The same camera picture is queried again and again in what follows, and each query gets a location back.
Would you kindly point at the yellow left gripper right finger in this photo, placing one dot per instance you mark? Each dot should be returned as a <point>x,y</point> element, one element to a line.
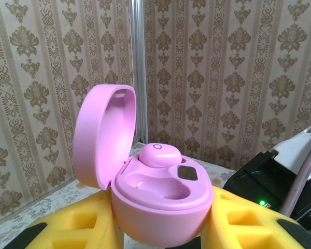
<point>248,233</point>

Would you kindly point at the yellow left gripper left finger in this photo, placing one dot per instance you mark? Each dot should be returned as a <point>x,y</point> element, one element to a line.
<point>51,241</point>

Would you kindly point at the pink earbud charging case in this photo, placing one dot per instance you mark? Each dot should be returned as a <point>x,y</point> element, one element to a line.
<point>158,215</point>

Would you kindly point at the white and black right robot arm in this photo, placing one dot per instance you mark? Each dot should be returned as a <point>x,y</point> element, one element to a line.
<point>300,145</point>

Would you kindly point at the floral table cloth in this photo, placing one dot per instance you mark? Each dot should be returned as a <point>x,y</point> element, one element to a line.
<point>20,207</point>

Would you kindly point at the aluminium frame post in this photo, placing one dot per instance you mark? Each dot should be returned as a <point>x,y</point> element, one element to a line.
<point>139,64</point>

